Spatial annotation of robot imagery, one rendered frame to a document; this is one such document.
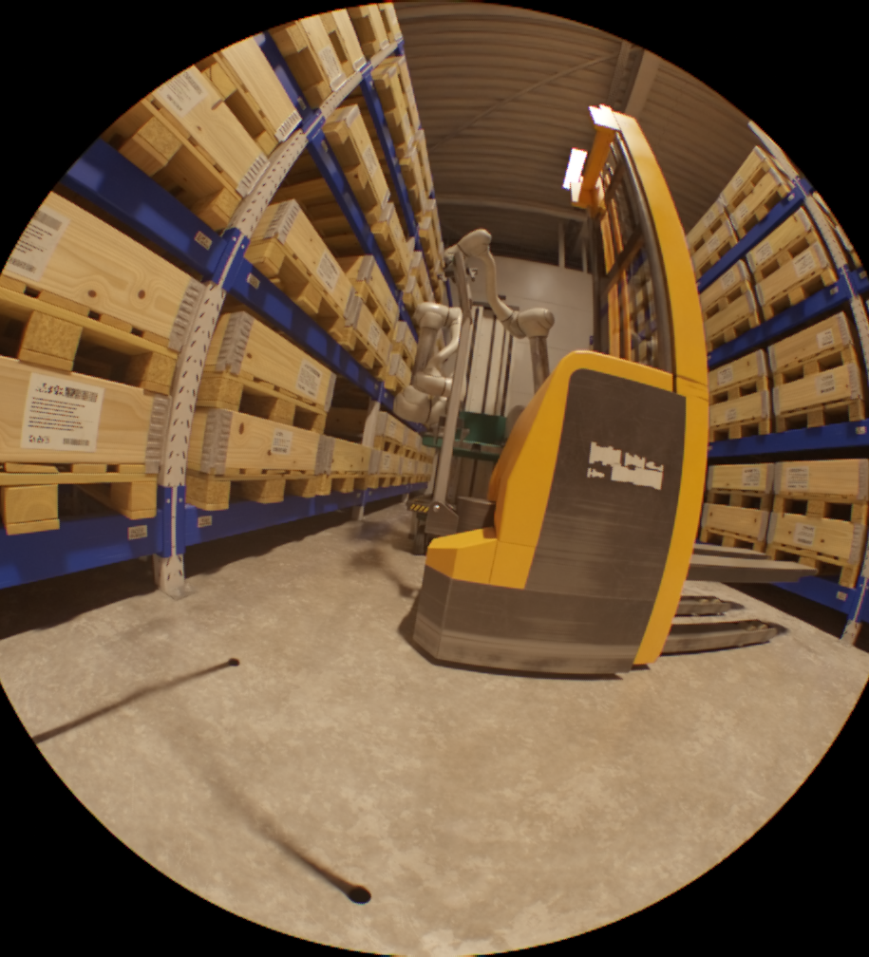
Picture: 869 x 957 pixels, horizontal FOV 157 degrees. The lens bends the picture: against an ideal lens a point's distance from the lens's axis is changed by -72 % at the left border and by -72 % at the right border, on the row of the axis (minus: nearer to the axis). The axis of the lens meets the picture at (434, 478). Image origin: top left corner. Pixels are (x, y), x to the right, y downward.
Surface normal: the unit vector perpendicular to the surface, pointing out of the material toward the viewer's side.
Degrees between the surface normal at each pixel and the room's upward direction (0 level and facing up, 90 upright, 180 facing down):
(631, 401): 90
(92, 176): 90
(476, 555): 90
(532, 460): 90
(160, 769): 0
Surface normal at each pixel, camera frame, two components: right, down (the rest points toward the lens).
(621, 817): 0.15, -0.99
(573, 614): -0.12, 0.01
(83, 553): 0.98, 0.15
